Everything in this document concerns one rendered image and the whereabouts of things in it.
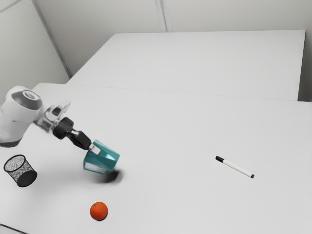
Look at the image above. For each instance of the teal faceted mug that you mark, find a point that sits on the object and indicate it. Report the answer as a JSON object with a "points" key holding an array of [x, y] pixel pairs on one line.
{"points": [[107, 159]]}

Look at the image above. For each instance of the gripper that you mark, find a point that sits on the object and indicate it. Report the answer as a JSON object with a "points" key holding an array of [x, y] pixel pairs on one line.
{"points": [[63, 127]]}

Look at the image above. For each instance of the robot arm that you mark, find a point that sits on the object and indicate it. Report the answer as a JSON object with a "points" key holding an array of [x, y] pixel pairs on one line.
{"points": [[17, 117]]}

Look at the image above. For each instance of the orange fruit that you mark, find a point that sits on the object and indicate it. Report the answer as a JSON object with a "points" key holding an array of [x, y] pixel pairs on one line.
{"points": [[98, 211]]}

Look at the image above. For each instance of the white pen with black cap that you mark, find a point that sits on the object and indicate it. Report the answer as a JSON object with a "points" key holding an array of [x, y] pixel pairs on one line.
{"points": [[235, 167]]}

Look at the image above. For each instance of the black mesh pen holder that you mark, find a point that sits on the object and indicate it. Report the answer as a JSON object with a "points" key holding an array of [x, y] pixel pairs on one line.
{"points": [[20, 171]]}

